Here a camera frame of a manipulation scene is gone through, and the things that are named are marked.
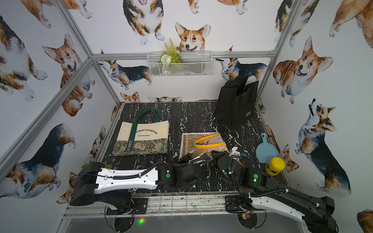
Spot cream tote bag yellow handles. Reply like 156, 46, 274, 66
179, 132, 228, 162

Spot black canvas tote bag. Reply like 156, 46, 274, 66
214, 76, 259, 131

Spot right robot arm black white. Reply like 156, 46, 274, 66
212, 151, 339, 233

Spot cream tote bag green handles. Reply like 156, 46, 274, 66
113, 107, 170, 156

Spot white wire wall basket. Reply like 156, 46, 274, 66
147, 51, 212, 77

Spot light blue dustpan scoop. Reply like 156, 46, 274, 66
255, 133, 280, 164

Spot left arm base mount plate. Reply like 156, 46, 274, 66
105, 198, 149, 216

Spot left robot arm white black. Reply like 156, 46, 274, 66
70, 153, 212, 214

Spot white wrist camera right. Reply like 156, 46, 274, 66
229, 147, 241, 159

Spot artificial fern and white flower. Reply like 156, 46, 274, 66
160, 39, 181, 76

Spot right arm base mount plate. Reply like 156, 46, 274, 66
224, 195, 264, 214

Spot potted green plant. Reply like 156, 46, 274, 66
81, 161, 113, 170

